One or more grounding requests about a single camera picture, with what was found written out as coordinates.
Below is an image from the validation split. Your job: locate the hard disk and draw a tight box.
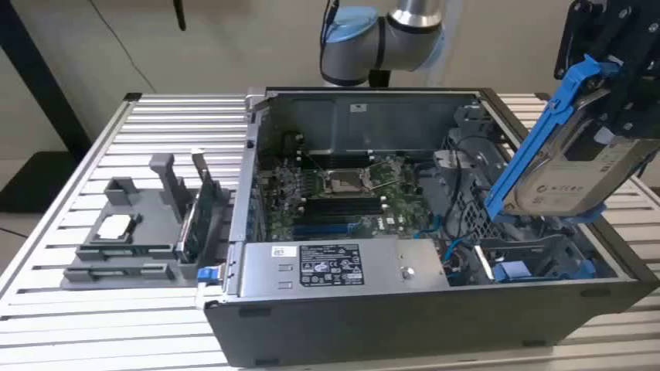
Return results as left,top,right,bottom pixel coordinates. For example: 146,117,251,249
485,53,660,226

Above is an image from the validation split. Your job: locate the grey metal disk bay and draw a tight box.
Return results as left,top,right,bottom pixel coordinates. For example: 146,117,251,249
431,104,621,288

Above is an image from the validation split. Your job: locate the black RAM slot bank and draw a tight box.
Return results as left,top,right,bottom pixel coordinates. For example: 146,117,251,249
305,196,387,218
307,151,375,168

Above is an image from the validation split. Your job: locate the blue expansion slot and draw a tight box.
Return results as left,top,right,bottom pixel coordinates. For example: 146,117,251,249
293,223,363,239

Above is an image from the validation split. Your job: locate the metal socket cover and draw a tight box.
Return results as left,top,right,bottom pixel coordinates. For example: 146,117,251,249
363,158,407,185

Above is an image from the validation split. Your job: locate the green motherboard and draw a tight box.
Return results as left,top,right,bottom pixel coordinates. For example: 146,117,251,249
258,154,439,241

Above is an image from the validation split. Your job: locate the CPU socket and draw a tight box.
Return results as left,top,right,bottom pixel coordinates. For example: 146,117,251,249
322,169,371,196

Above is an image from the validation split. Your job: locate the thin locking lever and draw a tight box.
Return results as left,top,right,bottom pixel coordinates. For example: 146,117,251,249
303,151,327,172

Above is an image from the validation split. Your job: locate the silver power supply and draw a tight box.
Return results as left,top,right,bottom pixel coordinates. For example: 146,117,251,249
238,238,449,298

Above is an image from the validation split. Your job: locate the black hanging antenna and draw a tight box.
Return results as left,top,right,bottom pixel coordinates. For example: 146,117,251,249
173,0,189,32

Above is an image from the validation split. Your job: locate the black open PC case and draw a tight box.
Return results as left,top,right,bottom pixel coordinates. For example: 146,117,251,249
203,85,660,368

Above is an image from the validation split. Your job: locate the green graphics card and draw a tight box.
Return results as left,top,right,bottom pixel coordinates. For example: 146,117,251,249
175,148,222,268

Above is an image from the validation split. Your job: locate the grey parts rack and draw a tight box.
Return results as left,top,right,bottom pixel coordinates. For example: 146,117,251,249
61,153,239,291

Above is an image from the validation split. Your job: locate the green RAM stick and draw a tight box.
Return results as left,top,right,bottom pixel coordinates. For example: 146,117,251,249
101,247,175,258

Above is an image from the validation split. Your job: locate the silver CPU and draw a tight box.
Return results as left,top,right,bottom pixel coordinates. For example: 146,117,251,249
98,215,138,239

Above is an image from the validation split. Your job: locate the black monitor stand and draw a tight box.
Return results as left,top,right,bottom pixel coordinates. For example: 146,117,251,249
0,0,94,214

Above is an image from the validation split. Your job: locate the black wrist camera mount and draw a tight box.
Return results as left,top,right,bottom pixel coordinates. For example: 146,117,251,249
554,0,587,80

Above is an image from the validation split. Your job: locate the black disk wire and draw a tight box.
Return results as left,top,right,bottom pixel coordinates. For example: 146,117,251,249
442,134,517,243

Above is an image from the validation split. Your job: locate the thin arm cable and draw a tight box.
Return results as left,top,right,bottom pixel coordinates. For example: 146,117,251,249
323,0,342,38

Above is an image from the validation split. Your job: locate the blue disk wire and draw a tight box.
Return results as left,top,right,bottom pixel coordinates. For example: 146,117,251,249
418,214,474,274

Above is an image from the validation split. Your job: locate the thin black wall cable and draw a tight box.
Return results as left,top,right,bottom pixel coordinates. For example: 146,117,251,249
85,0,157,94

